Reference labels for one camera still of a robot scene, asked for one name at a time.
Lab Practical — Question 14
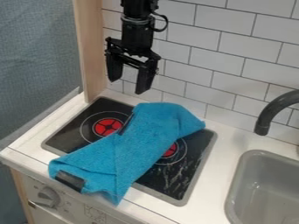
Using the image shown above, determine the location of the toy stove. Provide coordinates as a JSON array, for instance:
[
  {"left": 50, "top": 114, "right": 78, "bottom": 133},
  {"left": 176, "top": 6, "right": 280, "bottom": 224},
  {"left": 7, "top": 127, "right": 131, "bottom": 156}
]
[{"left": 40, "top": 96, "right": 219, "bottom": 207}]

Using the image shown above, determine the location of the toy sink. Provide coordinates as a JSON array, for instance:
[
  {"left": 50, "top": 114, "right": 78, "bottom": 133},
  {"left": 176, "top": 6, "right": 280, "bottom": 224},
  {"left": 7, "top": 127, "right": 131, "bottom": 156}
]
[{"left": 224, "top": 149, "right": 299, "bottom": 224}]

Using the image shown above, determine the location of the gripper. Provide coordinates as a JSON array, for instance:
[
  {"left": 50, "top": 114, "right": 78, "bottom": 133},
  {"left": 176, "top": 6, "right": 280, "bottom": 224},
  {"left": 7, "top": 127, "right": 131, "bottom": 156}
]
[{"left": 103, "top": 17, "right": 163, "bottom": 95}]

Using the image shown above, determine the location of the blue cloth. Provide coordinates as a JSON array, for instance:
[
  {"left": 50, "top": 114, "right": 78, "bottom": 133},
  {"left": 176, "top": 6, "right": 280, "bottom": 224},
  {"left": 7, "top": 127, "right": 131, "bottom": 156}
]
[{"left": 46, "top": 101, "right": 207, "bottom": 207}]

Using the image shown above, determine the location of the tap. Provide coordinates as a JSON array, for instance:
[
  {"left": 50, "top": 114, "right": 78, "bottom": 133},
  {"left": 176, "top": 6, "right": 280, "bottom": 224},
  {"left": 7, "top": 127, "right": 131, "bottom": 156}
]
[{"left": 253, "top": 89, "right": 299, "bottom": 137}]

